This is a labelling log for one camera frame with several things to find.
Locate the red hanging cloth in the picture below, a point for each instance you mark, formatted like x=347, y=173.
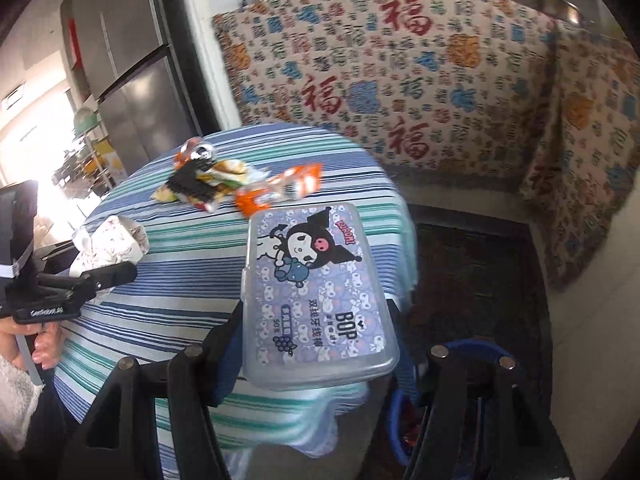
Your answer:
x=75, y=42

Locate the person's left hand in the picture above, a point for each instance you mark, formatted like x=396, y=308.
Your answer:
x=47, y=350

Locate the dark hexagon floor mat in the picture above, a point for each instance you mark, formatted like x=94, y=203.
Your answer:
x=475, y=280

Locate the paper cup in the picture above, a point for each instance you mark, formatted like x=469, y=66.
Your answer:
x=115, y=240

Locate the yellow cardboard box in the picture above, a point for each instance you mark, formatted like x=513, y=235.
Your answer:
x=110, y=160

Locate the striped tablecloth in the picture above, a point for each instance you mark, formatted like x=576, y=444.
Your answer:
x=175, y=270

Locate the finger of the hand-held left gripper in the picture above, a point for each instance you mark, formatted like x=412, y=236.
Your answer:
x=59, y=251
x=95, y=277

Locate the large printed blanket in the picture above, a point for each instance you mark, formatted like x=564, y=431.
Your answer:
x=375, y=85

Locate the orange white wrapper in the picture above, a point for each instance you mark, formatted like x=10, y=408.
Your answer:
x=285, y=185

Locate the metal rack with green basket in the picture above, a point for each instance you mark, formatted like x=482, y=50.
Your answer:
x=87, y=125

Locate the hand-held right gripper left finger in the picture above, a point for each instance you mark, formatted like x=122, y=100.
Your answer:
x=227, y=370

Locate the grey refrigerator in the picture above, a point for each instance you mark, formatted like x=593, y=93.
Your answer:
x=130, y=60

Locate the purple cartoon plastic box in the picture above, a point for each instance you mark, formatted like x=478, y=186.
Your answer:
x=320, y=285

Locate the blue plastic basket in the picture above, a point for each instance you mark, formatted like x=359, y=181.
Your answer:
x=472, y=346

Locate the green yellow wrapper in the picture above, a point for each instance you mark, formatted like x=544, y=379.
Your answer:
x=230, y=180

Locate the yellow fruit peel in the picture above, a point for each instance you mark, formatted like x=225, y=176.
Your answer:
x=164, y=193

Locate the black plastic packaging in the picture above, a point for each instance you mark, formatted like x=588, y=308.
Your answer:
x=192, y=182

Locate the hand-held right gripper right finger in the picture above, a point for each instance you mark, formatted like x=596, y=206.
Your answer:
x=407, y=382

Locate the steel pot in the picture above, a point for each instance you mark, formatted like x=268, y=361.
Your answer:
x=557, y=7

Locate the small printed blanket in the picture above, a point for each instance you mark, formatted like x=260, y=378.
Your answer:
x=590, y=160

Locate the grey wall cabinet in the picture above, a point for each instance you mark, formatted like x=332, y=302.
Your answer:
x=82, y=35

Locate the crushed orange can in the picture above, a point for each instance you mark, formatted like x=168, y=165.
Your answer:
x=195, y=152

